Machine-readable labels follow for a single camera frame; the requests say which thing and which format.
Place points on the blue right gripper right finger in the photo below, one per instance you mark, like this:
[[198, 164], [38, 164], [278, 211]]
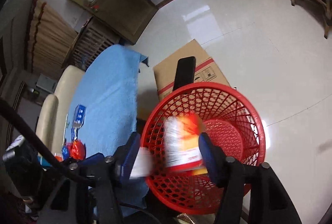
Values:
[[212, 158]]

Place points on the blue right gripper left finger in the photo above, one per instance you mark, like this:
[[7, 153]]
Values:
[[129, 155]]

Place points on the red white snack package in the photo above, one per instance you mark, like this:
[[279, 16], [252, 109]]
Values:
[[181, 144]]

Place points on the red plastic bag bundle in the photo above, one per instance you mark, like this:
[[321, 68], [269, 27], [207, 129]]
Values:
[[76, 150]]

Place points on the blue toothpaste box piece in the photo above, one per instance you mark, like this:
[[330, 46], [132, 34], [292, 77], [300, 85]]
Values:
[[79, 116]]

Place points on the blue plastic bag bundle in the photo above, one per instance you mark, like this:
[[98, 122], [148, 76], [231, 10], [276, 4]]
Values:
[[65, 152]]

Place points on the red plastic mesh basket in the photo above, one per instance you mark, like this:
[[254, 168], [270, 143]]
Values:
[[231, 123]]

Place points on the blue table cloth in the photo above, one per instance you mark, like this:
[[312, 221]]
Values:
[[108, 91]]

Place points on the orange white small packet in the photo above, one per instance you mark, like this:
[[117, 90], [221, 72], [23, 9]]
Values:
[[58, 156]]

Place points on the black smartphone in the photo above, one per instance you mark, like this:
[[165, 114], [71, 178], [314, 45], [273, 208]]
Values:
[[185, 72]]

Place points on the cream leather sofa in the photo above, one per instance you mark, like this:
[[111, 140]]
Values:
[[53, 115]]

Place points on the wooden slatted crib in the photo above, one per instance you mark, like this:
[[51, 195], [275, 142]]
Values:
[[93, 38]]

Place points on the beige curtain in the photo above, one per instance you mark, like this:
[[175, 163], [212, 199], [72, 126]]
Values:
[[48, 41]]

